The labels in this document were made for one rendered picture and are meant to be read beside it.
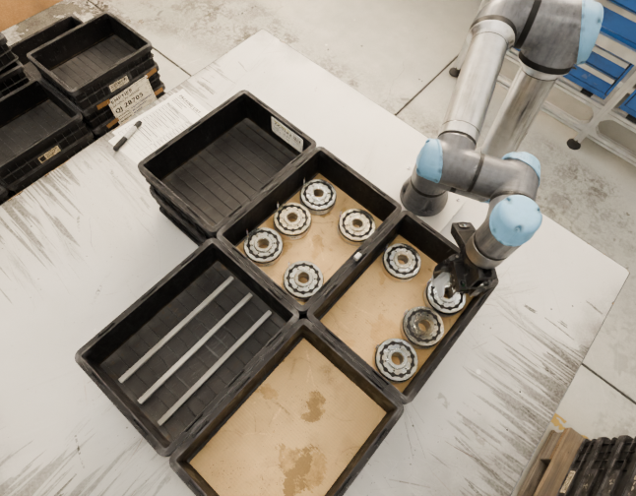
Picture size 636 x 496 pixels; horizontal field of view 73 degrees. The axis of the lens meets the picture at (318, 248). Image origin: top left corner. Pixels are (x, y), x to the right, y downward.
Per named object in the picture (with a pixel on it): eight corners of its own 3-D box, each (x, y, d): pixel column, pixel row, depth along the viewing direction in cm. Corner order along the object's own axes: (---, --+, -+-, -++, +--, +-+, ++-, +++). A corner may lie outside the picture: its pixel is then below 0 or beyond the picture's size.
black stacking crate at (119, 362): (219, 256, 116) (213, 236, 106) (299, 329, 109) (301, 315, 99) (94, 367, 101) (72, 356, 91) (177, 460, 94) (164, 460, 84)
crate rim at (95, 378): (214, 239, 108) (213, 234, 106) (302, 317, 100) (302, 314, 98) (75, 358, 93) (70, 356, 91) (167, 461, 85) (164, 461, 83)
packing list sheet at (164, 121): (179, 87, 157) (178, 86, 156) (223, 120, 151) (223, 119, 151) (103, 137, 144) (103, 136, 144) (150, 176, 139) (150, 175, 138)
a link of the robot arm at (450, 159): (489, -39, 89) (419, 157, 76) (542, -27, 88) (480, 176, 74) (473, 8, 100) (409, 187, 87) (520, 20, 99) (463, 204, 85)
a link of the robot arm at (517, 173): (489, 138, 80) (477, 182, 75) (551, 155, 78) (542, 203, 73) (476, 164, 87) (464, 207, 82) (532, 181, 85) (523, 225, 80)
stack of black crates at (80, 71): (138, 89, 228) (106, 9, 187) (176, 119, 221) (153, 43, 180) (73, 131, 212) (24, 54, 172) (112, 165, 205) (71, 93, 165)
